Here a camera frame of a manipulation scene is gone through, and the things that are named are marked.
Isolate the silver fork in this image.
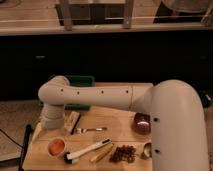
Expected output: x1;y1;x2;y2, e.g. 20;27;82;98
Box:
74;127;107;134

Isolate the bunch of dark grapes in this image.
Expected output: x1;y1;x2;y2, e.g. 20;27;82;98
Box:
109;145;136;163

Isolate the dark red bowl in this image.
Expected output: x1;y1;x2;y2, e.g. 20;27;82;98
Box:
133;113;151;135

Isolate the wooden block with dark edge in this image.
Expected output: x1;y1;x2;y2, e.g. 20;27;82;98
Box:
64;111;80;135

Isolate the wooden cutting board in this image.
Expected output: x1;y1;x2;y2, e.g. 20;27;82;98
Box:
23;107;152;171

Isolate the yellow banana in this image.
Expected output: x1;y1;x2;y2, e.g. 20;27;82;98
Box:
90;143;114;163

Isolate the wooden chair frame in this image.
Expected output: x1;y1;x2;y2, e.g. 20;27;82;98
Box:
55;0;134;31

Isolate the green tray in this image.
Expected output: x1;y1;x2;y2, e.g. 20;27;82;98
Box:
38;75;95;110

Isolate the black bar left of board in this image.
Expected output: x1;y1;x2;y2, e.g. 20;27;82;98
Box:
18;124;33;171

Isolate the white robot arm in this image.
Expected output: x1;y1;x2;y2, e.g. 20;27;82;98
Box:
38;76;209;171

